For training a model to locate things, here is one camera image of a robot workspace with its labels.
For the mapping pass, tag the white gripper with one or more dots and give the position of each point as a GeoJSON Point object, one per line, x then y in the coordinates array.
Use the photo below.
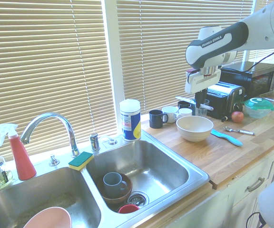
{"type": "Point", "coordinates": [198, 82]}

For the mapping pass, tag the silver table knife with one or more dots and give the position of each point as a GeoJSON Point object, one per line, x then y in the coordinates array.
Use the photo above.
{"type": "Point", "coordinates": [184, 99]}

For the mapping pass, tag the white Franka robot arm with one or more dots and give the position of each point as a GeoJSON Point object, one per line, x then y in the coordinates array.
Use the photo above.
{"type": "Point", "coordinates": [213, 42]}

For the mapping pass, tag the teal sheathed knife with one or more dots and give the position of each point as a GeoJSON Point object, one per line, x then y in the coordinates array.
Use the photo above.
{"type": "Point", "coordinates": [227, 137]}

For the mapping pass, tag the stainless steel double sink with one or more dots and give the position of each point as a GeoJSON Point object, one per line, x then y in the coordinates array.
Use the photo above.
{"type": "Point", "coordinates": [156, 171]}

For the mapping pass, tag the white sink sprayer head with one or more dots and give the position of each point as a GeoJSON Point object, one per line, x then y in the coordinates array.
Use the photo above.
{"type": "Point", "coordinates": [112, 142]}

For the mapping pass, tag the metal sink drain strainer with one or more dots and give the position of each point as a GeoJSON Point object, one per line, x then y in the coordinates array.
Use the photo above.
{"type": "Point", "coordinates": [143, 197]}

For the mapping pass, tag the small chrome sink knob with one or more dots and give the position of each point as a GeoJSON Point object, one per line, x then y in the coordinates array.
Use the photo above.
{"type": "Point", "coordinates": [53, 160]}

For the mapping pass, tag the clear drinking glass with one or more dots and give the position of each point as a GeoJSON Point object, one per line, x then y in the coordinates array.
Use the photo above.
{"type": "Point", "coordinates": [205, 112]}

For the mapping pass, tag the small black mug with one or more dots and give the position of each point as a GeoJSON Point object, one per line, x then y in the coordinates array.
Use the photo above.
{"type": "Point", "coordinates": [183, 104]}

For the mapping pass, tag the white mug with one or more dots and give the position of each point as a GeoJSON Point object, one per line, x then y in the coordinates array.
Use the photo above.
{"type": "Point", "coordinates": [169, 114]}
{"type": "Point", "coordinates": [184, 112]}

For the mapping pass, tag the black and chrome toaster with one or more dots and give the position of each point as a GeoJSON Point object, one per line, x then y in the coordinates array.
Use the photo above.
{"type": "Point", "coordinates": [229, 99]}

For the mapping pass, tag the cream bowl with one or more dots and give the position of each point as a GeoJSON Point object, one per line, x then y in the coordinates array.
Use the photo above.
{"type": "Point", "coordinates": [194, 129]}

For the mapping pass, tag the red apple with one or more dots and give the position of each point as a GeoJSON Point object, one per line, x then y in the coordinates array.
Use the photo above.
{"type": "Point", "coordinates": [237, 116]}

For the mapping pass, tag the dark navy mug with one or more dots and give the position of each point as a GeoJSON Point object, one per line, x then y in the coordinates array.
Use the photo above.
{"type": "Point", "coordinates": [155, 120]}

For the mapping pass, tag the black microwave oven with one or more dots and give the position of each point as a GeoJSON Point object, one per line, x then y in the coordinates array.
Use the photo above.
{"type": "Point", "coordinates": [251, 78]}

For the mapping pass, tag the clear container with green lid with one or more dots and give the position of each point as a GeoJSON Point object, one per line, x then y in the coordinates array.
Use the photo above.
{"type": "Point", "coordinates": [257, 107]}

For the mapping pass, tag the wide beige window blind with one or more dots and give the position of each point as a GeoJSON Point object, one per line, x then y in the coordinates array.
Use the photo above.
{"type": "Point", "coordinates": [163, 47]}
{"type": "Point", "coordinates": [44, 59]}

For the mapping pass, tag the white wipes canister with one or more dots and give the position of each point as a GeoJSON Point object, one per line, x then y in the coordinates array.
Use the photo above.
{"type": "Point", "coordinates": [130, 118]}

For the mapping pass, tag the cream kitchen cabinet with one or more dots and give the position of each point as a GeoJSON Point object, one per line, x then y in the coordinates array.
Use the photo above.
{"type": "Point", "coordinates": [241, 202]}

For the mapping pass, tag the brown wooden bowl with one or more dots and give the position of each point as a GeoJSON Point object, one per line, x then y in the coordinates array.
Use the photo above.
{"type": "Point", "coordinates": [126, 187]}

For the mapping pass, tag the grey blue ceramic mug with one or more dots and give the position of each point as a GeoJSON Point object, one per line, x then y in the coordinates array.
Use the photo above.
{"type": "Point", "coordinates": [113, 183]}

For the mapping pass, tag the red cup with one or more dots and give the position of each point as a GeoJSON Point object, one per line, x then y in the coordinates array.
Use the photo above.
{"type": "Point", "coordinates": [128, 209]}

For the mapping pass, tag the yellow and green sponge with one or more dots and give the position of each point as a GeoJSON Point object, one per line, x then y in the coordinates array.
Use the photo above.
{"type": "Point", "coordinates": [81, 160]}

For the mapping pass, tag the chrome curved faucet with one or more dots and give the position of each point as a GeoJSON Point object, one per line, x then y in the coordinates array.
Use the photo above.
{"type": "Point", "coordinates": [63, 121]}

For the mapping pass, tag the red spray bottle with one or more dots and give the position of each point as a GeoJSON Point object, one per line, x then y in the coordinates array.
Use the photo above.
{"type": "Point", "coordinates": [22, 161]}

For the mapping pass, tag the pink bowl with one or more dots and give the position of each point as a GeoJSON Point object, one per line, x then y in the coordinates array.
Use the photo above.
{"type": "Point", "coordinates": [49, 218]}

